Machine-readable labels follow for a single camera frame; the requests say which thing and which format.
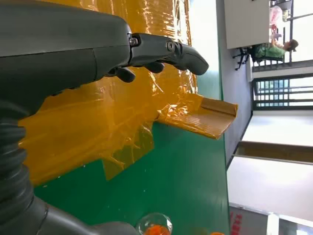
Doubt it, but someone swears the clear bottle with orange content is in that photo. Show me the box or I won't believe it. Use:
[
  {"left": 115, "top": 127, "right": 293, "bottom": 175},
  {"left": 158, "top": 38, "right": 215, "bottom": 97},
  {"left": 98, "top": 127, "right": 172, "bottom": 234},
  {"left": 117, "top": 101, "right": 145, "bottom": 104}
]
[{"left": 136, "top": 212, "right": 173, "bottom": 235}]

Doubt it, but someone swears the orange transparent plastic film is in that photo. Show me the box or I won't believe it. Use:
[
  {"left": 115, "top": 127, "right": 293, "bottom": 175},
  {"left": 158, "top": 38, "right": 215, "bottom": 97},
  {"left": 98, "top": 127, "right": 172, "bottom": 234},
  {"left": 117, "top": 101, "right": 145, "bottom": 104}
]
[{"left": 18, "top": 0, "right": 199, "bottom": 186}]

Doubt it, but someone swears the ribbed grey left arm sleeve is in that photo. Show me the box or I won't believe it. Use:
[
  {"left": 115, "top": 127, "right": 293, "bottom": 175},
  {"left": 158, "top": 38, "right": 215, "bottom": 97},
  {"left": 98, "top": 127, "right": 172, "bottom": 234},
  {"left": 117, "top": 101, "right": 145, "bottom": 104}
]
[{"left": 0, "top": 103, "right": 35, "bottom": 226}]

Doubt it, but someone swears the cardboard flap under orange film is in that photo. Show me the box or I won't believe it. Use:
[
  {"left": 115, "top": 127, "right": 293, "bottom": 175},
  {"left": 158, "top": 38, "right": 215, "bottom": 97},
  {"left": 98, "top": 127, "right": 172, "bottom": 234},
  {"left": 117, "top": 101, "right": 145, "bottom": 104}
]
[{"left": 156, "top": 94, "right": 239, "bottom": 141}]

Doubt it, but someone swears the black chair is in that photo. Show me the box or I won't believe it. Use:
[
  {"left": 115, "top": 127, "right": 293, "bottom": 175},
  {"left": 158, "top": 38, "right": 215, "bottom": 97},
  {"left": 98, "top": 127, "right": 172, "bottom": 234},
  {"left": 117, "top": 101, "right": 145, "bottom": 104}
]
[{"left": 232, "top": 46, "right": 253, "bottom": 71}]

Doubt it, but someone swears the white cabinet panel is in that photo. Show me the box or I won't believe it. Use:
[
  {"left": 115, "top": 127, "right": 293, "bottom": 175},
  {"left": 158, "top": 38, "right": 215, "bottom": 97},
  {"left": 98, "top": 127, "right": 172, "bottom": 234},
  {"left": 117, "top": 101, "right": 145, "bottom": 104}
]
[{"left": 224, "top": 0, "right": 270, "bottom": 50}]

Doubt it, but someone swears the person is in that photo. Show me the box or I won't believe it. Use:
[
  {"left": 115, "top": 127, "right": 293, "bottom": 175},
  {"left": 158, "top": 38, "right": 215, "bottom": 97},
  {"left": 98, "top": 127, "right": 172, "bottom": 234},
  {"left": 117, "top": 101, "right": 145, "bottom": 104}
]
[{"left": 251, "top": 39, "right": 299, "bottom": 63}]

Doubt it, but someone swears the pink plastic bag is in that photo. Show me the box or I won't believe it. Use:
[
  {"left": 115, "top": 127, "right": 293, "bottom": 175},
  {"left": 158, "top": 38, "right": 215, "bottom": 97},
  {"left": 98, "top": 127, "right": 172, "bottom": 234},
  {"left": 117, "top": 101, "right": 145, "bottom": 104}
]
[{"left": 269, "top": 5, "right": 284, "bottom": 35}]

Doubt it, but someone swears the black metal railing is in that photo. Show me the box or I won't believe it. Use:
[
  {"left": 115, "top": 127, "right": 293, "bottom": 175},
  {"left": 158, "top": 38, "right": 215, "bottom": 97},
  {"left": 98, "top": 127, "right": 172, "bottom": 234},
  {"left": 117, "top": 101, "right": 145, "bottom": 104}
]
[{"left": 252, "top": 72, "right": 313, "bottom": 111}]

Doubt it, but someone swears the white sign with red characters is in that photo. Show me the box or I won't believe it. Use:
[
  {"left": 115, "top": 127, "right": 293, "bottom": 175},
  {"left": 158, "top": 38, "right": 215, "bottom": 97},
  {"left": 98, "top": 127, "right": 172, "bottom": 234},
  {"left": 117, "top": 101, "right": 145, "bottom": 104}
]
[{"left": 229, "top": 203, "right": 271, "bottom": 235}]

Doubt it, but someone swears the brown wooden board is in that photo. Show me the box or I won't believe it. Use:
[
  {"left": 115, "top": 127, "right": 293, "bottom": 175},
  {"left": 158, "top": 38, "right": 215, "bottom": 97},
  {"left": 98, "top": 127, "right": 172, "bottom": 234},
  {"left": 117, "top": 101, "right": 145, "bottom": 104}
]
[{"left": 233, "top": 141, "right": 313, "bottom": 165}]

